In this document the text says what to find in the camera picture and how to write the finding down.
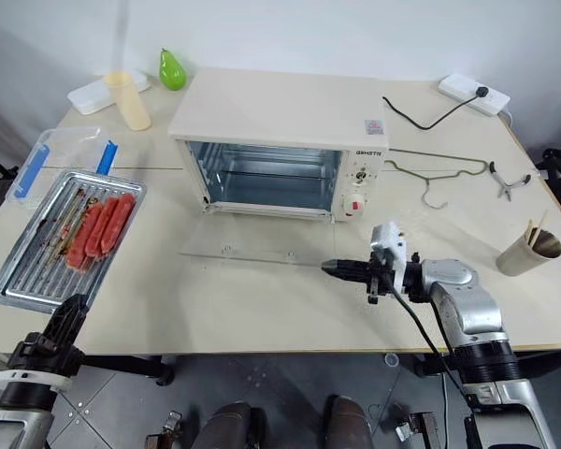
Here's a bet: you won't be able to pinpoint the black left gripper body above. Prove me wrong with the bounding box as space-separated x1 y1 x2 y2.
6 325 86 377

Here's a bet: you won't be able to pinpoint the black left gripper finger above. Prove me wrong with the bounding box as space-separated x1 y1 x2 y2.
65 293 94 339
44 294 76 336

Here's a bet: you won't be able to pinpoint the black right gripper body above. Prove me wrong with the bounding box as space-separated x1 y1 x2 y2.
352 251 407 306

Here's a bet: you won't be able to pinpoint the silver ridged baking tray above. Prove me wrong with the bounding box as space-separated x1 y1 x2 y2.
0 168 149 314

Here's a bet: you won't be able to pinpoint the glass oven door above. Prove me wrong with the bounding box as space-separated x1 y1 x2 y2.
177 208 338 271

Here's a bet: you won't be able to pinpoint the white oven knob red mark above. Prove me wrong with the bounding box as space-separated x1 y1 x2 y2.
342 192 370 218

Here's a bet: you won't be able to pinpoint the red sausage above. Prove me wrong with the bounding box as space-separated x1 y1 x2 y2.
65 204 104 269
99 192 137 252
84 197 120 259

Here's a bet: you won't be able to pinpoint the white toaster oven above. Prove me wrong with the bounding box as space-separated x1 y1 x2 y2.
167 67 392 226

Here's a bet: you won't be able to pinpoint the beige cup dark inside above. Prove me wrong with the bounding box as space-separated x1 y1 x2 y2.
496 227 561 280

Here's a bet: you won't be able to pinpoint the blue box clip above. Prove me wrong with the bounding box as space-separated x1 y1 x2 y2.
13 143 51 199
95 139 121 175

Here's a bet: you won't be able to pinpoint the dark rounded shape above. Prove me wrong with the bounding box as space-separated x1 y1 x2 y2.
324 394 376 449
199 402 268 449

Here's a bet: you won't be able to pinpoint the wooden chopsticks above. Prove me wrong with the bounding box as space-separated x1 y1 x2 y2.
525 209 551 245

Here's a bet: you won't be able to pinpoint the clear plastic storage box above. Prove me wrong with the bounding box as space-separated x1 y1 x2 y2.
6 125 122 208

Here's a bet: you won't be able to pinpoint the white power strip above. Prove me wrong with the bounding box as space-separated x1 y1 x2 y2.
438 72 512 118

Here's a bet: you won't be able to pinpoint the tall cream plastic cup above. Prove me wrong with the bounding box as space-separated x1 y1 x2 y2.
103 69 152 132

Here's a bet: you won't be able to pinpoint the white lidded plastic box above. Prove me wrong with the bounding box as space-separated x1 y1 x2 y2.
66 72 152 115

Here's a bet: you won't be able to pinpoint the green pear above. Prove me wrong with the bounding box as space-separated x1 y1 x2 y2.
157 47 189 92

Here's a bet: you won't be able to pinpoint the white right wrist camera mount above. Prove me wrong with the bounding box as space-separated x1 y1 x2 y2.
368 220 410 271

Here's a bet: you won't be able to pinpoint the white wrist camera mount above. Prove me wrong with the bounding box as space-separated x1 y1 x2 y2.
0 342 72 393
368 220 410 271

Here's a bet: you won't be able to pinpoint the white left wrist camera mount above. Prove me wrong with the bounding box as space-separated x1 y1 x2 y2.
0 342 72 393

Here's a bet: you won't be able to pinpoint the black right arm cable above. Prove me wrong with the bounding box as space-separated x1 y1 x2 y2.
383 273 479 425

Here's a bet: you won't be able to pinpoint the black table frame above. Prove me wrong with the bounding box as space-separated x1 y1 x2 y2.
72 353 450 387

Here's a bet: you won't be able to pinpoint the olive wire clothes hanger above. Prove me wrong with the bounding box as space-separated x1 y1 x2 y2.
383 148 493 210

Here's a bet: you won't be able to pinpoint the metal foot bracket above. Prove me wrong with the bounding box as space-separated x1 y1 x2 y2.
394 410 441 449
144 409 184 449

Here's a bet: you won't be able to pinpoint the black handled pliers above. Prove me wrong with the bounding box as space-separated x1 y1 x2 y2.
488 160 535 203

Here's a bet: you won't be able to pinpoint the black oven power cable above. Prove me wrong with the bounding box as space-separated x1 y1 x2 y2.
381 94 479 132

